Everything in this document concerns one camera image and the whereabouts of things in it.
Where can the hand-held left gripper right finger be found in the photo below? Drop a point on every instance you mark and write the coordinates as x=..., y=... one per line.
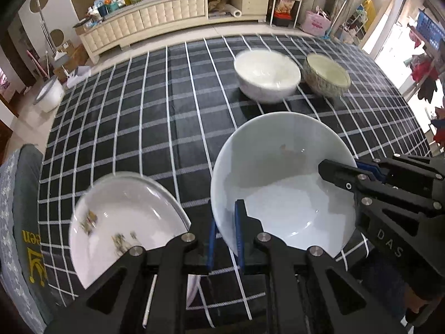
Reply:
x=239, y=233

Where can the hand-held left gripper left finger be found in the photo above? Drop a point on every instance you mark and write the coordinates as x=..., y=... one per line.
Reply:
x=210, y=247

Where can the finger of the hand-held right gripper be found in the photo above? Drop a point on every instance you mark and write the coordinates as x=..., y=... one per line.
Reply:
x=340, y=175
x=370, y=171

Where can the white bowl with pink flowers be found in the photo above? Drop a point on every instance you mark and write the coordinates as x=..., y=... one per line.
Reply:
x=278, y=198

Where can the green patterned bowl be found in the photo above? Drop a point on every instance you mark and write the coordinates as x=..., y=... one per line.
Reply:
x=326, y=73

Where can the plain white bowl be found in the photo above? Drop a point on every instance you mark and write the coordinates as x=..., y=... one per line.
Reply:
x=267, y=73

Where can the person's right leg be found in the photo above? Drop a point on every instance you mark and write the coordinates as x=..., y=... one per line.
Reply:
x=379, y=285

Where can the red hanging garment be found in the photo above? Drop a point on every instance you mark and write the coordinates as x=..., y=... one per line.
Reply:
x=422, y=73

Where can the black checked tablecloth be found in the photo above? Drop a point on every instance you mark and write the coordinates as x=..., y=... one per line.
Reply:
x=139, y=111

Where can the pink tote bag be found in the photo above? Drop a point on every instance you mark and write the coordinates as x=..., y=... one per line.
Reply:
x=314, y=24

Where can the blue plastic basket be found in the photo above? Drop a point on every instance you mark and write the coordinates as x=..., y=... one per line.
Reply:
x=431, y=28

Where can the beige patterned curtain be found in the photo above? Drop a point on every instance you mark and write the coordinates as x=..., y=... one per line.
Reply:
x=347, y=0

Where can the white metal shelf rack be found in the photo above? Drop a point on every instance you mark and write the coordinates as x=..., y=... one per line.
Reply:
x=285, y=3

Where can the grey-blue embroidered sofa cover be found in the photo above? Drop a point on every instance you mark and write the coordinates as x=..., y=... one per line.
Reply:
x=21, y=233

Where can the white paper roll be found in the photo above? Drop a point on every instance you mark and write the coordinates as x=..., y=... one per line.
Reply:
x=232, y=9

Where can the white dustpan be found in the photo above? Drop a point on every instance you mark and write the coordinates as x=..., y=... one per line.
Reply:
x=79, y=76

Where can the white mop bucket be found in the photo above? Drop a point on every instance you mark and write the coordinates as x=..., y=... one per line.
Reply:
x=50, y=97

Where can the cream television cabinet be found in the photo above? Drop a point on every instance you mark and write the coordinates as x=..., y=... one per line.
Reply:
x=156, y=14

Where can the brown cardboard box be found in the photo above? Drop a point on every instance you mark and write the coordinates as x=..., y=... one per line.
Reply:
x=74, y=54

